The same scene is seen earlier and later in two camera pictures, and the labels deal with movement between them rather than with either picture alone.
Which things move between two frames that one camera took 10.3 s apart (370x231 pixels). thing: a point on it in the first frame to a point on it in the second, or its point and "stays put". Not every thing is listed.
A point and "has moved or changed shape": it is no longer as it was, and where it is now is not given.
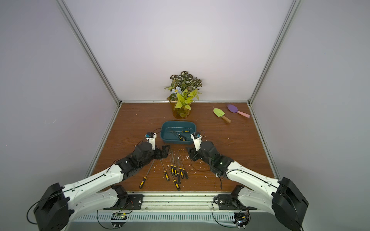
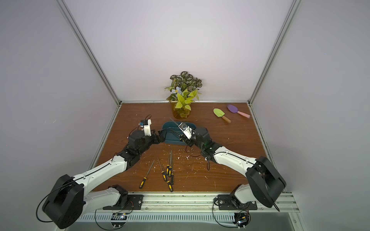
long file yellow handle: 144,178 stays put
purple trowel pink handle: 233,109 stays put
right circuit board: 241,219 stays put
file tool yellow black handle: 176,183 to 168,182
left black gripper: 164,154 to 161,139
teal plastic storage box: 177,132 stays put
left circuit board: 118,219 stays put
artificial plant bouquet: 184,90 stays put
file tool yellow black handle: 171,167 has moved or changed shape
